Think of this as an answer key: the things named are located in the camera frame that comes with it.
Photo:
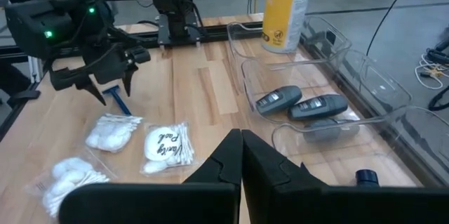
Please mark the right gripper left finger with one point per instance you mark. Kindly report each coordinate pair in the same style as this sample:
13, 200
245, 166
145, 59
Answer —
224, 161

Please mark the blue disposable razor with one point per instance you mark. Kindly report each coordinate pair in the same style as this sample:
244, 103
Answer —
118, 101

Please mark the clear vanity pack bag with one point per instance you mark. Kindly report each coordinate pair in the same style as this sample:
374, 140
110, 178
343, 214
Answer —
70, 178
165, 146
112, 134

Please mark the clear plastic bin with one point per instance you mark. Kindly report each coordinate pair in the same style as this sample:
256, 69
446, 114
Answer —
333, 41
350, 161
386, 90

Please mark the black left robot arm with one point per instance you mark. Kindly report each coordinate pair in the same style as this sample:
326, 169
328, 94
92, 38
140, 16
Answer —
35, 24

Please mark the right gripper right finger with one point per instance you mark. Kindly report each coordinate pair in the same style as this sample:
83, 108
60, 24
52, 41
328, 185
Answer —
266, 175

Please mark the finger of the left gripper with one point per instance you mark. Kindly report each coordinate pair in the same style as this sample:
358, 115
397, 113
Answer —
129, 81
91, 88

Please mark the yellow-labelled wipes canister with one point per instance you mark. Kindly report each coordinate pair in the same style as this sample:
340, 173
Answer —
284, 13

